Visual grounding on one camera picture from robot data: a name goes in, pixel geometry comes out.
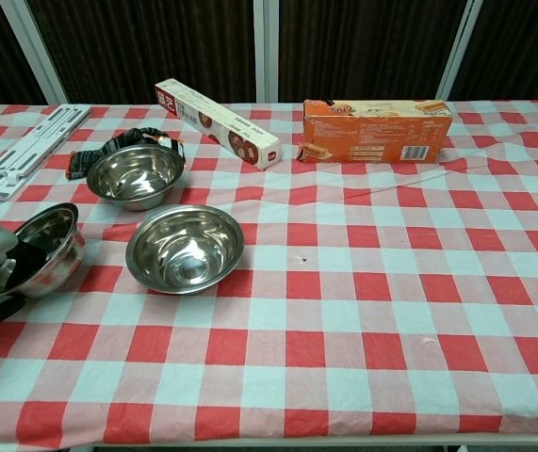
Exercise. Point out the steel bowl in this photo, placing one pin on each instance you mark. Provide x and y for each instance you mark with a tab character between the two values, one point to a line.
188	249
61	254
132	181

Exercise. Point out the white folding laptop stand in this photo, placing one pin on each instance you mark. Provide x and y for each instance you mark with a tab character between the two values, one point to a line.
19	153

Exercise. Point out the black grey striped glove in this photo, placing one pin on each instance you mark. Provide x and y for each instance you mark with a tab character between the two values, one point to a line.
90	155

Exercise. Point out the long white foil box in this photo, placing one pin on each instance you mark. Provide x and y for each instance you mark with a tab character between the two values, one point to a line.
223	127

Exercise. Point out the red white checked tablecloth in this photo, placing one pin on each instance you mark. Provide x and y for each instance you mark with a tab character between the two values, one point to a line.
325	301

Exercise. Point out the orange biscuit box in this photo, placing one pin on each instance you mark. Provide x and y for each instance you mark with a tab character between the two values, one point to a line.
372	134

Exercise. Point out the grey partition frame post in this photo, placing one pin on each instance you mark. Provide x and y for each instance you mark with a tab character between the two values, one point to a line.
459	52
267	52
33	52

